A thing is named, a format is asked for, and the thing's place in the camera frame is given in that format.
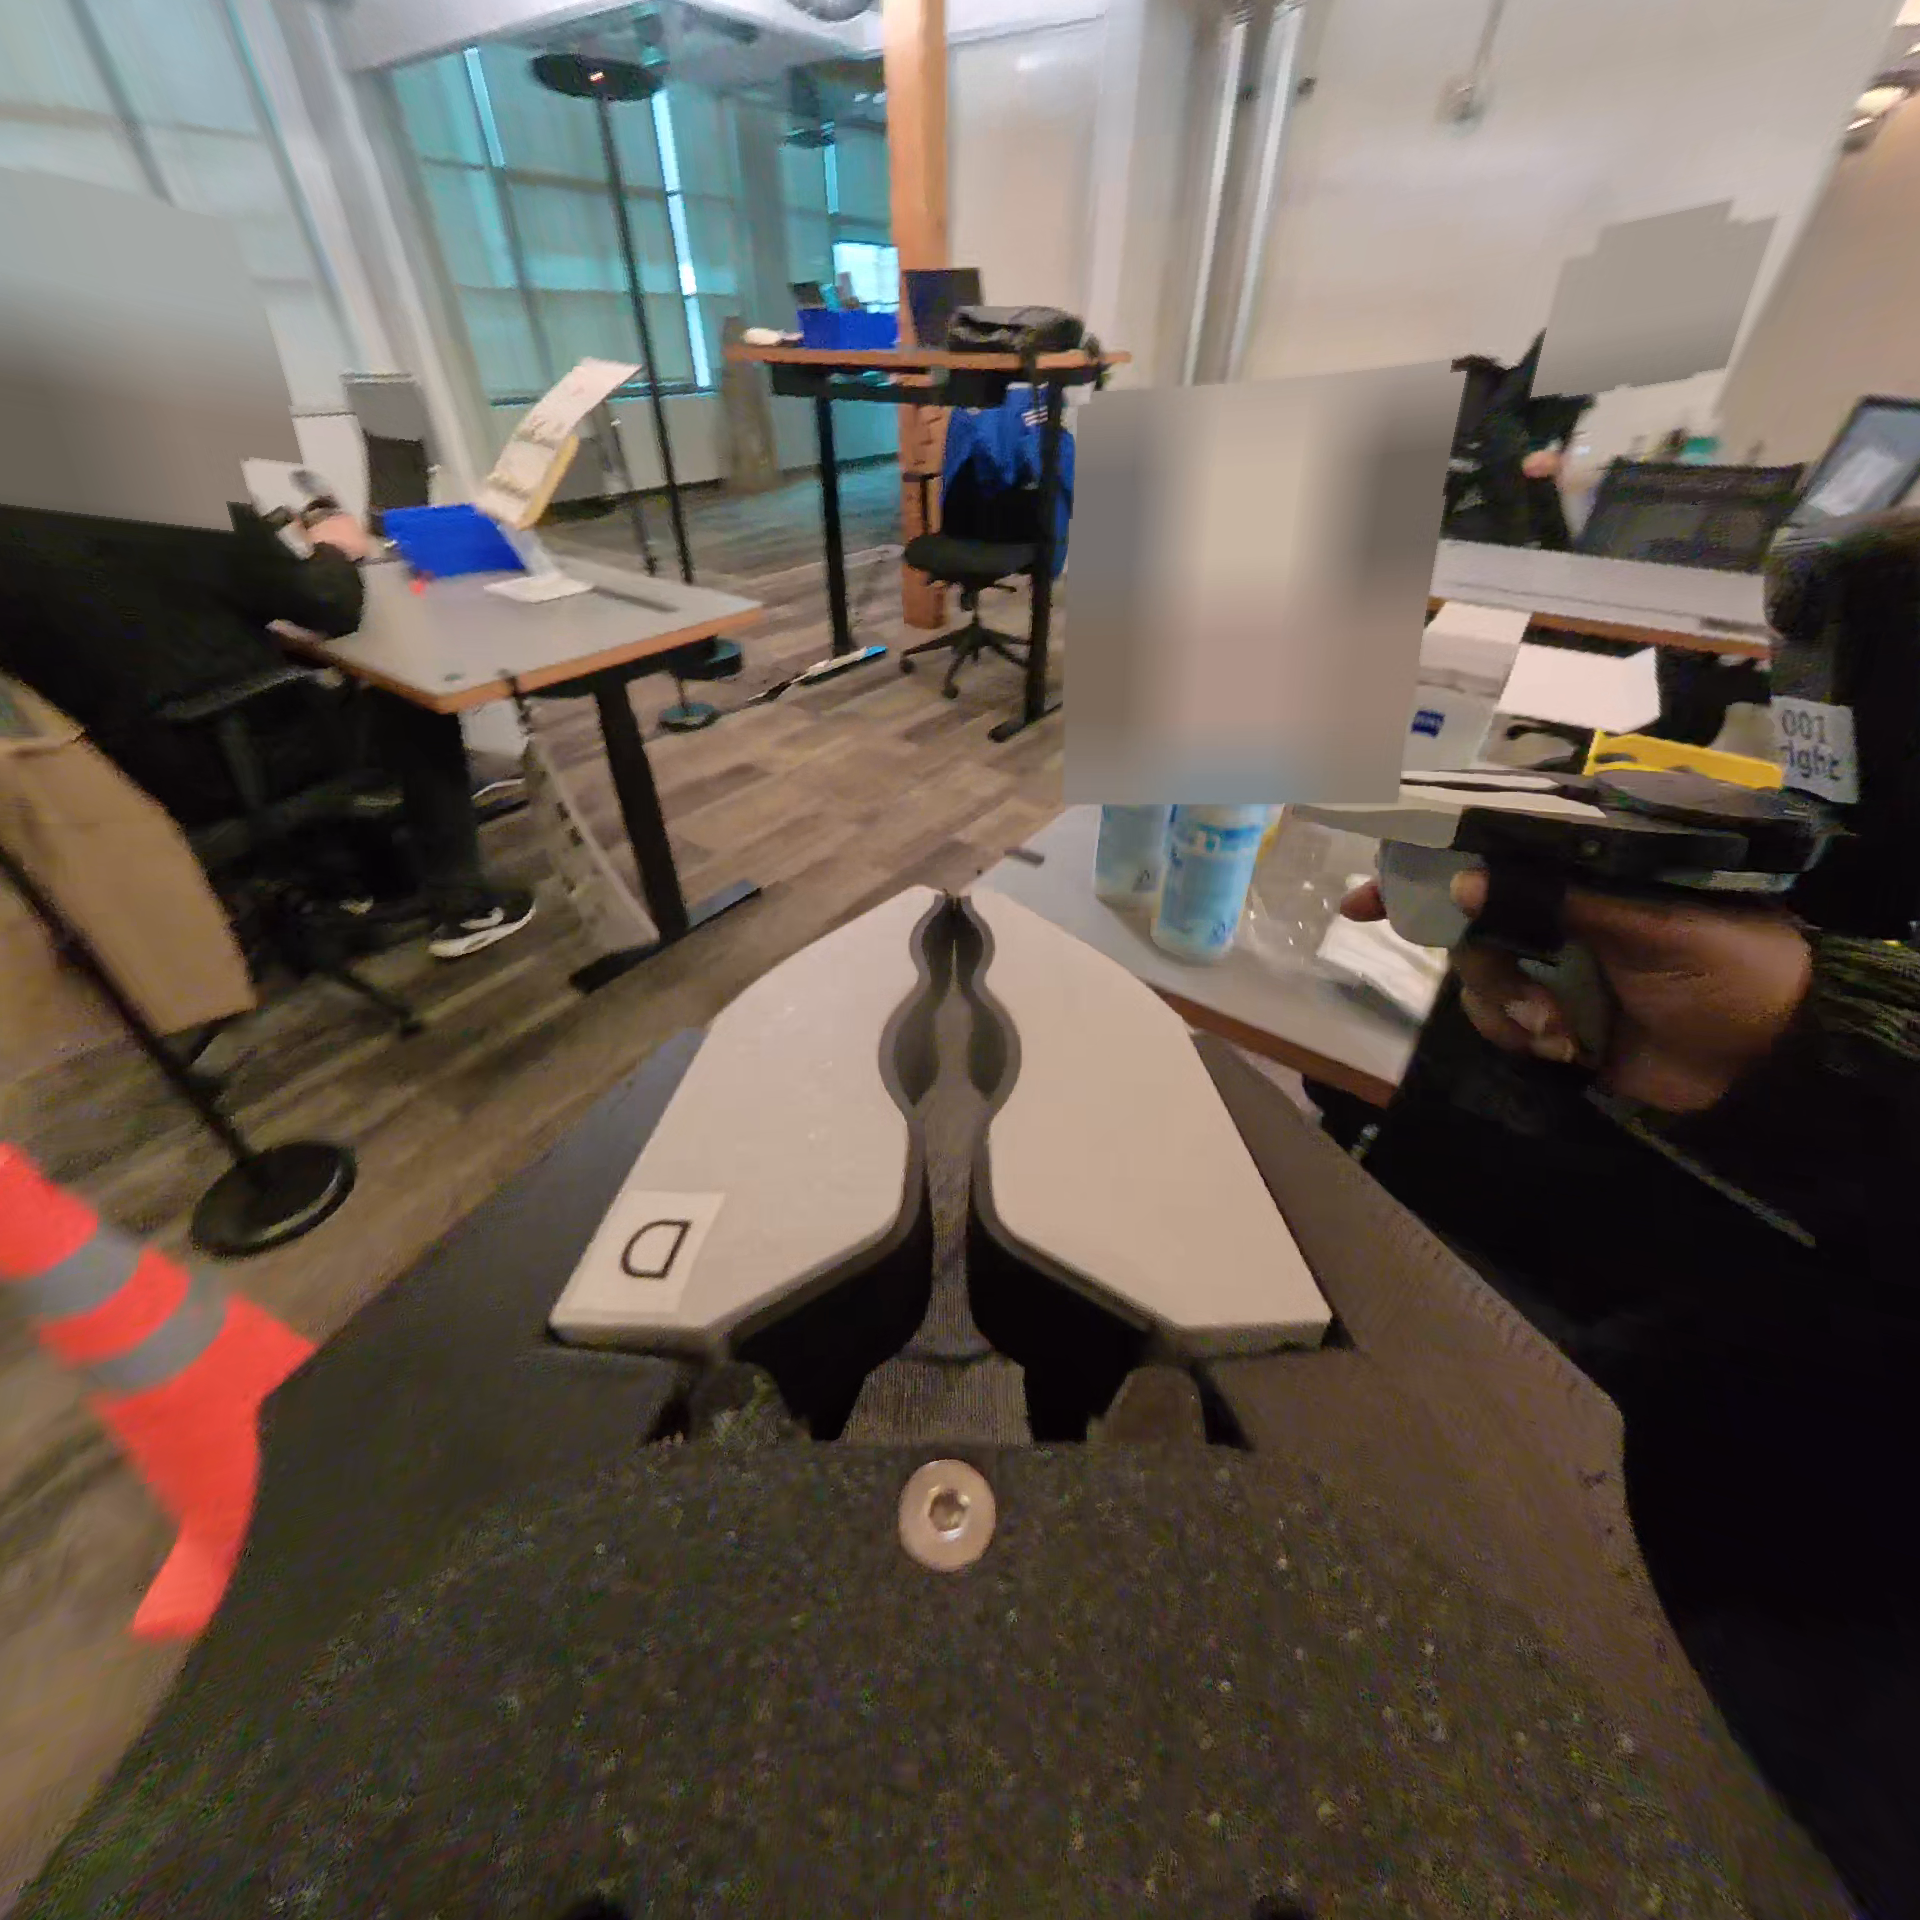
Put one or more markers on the black bag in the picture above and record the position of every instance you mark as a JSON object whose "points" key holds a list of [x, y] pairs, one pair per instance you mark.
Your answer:
{"points": [[1015, 326]]}

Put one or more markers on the person's right forearm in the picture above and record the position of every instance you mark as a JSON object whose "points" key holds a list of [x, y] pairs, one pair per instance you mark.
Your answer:
{"points": [[1865, 1002]]}

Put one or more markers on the yellow plastic bin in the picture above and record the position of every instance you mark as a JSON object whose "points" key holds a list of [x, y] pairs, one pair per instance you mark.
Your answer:
{"points": [[1684, 758]]}

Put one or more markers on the white cardboard box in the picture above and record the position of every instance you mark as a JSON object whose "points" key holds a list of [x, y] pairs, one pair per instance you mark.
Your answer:
{"points": [[1466, 684]]}

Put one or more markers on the orange traffic cone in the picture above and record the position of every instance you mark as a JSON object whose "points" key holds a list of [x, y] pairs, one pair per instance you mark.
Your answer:
{"points": [[181, 1424]]}

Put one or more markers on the black mesh chair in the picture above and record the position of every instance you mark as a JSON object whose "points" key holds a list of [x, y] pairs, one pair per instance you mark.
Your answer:
{"points": [[1684, 519]]}

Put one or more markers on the booklet on stand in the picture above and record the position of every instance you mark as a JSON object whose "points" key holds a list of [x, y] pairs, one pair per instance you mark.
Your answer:
{"points": [[546, 439]]}

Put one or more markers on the blue plastic bin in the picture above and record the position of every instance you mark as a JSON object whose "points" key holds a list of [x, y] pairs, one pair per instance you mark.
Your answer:
{"points": [[449, 541]]}

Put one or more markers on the grey desk with black legs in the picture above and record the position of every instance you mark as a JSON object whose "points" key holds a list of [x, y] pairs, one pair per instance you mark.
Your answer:
{"points": [[494, 634]]}

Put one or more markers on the clear plastic bag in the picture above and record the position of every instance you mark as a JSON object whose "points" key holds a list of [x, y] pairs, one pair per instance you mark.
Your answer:
{"points": [[1333, 916]]}

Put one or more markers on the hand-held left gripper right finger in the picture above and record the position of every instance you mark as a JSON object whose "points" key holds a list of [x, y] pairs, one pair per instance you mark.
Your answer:
{"points": [[1156, 1186]]}

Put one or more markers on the grey office desk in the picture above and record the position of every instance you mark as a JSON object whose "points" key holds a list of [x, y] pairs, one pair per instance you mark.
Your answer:
{"points": [[1574, 589]]}

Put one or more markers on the black office chair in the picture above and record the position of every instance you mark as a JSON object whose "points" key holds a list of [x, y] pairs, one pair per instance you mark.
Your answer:
{"points": [[972, 563]]}

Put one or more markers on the white bottle with blue label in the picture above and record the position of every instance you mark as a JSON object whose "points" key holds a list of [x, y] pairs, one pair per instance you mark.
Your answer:
{"points": [[1129, 852], [1210, 885]]}

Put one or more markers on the blue jacket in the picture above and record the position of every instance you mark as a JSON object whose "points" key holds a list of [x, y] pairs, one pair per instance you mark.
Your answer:
{"points": [[989, 464]]}

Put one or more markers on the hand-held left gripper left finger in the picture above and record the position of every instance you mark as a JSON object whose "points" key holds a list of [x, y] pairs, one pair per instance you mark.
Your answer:
{"points": [[762, 1158]]}

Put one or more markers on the grey side table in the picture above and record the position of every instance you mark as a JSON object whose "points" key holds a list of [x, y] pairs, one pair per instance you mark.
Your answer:
{"points": [[1291, 1037]]}

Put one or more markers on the open laptop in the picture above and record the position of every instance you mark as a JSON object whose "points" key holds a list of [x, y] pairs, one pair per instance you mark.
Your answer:
{"points": [[1859, 464]]}

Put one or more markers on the wooden standing desk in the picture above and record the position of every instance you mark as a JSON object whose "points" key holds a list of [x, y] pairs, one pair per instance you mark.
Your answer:
{"points": [[841, 356]]}

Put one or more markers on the brown cardboard box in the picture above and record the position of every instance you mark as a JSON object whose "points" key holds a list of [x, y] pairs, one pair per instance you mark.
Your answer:
{"points": [[86, 869]]}

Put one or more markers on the wooden pillar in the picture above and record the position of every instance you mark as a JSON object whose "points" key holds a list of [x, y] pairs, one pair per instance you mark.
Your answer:
{"points": [[915, 180]]}

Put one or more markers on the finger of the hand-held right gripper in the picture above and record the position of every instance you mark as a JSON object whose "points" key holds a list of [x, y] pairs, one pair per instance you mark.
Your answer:
{"points": [[1498, 787], [1409, 828]]}

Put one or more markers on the white paper sheet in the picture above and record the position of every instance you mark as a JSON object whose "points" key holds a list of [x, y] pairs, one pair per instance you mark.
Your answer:
{"points": [[1587, 687]]}

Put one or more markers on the black round-base stand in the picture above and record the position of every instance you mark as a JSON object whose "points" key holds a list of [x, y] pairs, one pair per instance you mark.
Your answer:
{"points": [[279, 1189]]}

